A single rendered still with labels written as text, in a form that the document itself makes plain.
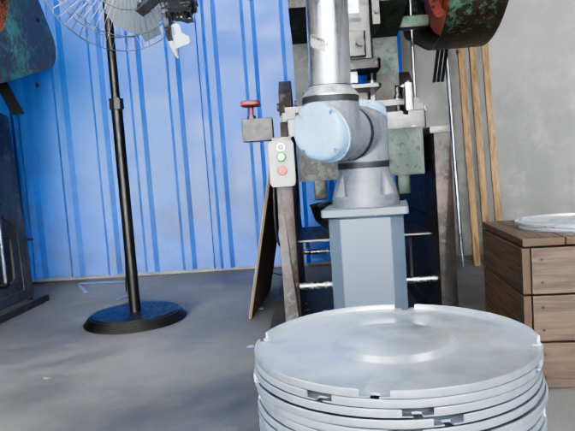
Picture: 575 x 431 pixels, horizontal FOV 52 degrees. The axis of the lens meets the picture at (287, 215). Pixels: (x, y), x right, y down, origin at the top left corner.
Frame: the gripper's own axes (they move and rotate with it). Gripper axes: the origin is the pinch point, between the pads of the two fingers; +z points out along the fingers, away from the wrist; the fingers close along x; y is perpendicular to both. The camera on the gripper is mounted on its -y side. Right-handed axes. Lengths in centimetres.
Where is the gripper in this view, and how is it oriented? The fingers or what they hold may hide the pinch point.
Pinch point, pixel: (180, 41)
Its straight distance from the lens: 177.6
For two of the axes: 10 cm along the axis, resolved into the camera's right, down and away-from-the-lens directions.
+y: 9.8, -0.1, -1.9
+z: 1.6, 5.5, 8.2
